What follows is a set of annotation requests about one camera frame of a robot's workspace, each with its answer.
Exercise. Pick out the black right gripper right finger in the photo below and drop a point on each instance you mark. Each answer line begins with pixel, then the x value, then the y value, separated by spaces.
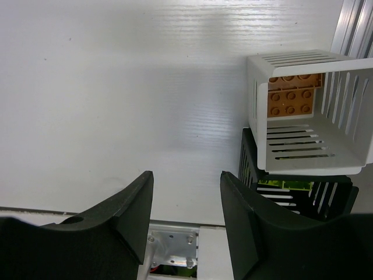
pixel 268 241

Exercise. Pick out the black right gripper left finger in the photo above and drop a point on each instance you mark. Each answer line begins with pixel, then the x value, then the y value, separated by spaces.
pixel 72 249

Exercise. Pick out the lime 2x2 lego brick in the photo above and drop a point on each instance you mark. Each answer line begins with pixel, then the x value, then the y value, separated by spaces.
pixel 288 185

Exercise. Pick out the orange 2x4 lego plate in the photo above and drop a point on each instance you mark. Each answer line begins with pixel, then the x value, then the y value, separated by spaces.
pixel 296 82

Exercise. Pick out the white raised front panel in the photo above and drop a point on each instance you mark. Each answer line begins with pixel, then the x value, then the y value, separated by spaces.
pixel 213 244

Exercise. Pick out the black right slotted bin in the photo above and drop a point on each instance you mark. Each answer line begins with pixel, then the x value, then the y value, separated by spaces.
pixel 317 197

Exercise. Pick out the white right slotted bin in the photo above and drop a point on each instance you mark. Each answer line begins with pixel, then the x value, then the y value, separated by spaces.
pixel 336 139

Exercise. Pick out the orange 2x3 lego brick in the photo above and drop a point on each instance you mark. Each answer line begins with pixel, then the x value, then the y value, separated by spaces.
pixel 290 103

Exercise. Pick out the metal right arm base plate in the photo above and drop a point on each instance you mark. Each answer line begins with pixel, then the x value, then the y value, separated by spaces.
pixel 173 245

